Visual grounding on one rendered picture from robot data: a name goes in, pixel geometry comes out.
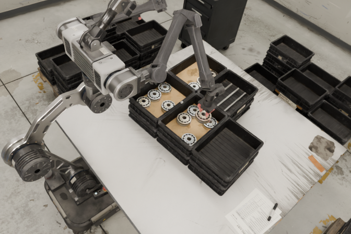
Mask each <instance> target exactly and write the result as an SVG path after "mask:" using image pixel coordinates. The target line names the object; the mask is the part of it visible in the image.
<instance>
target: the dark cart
mask: <svg viewBox="0 0 351 234"><path fill-rule="evenodd" d="M247 1H248V0H184V3H183V9H186V10H190V11H193V12H195V13H198V14H199V15H200V18H201V22H202V26H201V27H200V31H201V36H202V40H204V41H206V42H207V43H208V44H210V45H211V46H212V47H213V48H215V49H216V50H220V49H222V48H223V49H224V50H227V49H228V48H229V45H230V44H232V43H233V42H234V41H235V39H236V35H237V32H238V29H239V26H240V23H241V19H242V16H243V13H244V10H245V7H246V4H247ZM178 39H179V40H180V41H181V43H182V44H181V47H182V48H183V49H184V48H186V47H187V46H190V45H192V42H191V39H190V35H189V32H188V31H187V29H185V28H184V26H183V27H182V29H181V32H180V34H179V37H178Z"/></svg>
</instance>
